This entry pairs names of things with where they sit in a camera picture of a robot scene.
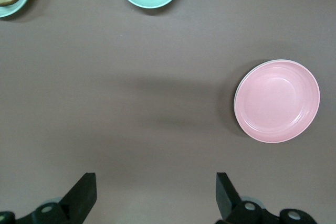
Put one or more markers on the brown table cover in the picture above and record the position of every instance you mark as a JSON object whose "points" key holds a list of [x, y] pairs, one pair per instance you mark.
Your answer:
{"points": [[131, 90]]}

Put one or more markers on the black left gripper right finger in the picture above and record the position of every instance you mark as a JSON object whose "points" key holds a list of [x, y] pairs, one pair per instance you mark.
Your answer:
{"points": [[228, 200]]}

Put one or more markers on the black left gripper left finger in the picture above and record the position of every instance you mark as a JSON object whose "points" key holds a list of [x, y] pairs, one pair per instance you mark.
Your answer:
{"points": [[81, 197]]}

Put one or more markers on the wide pink bowl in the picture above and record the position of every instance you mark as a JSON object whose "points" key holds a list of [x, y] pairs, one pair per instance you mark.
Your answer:
{"points": [[277, 102]]}

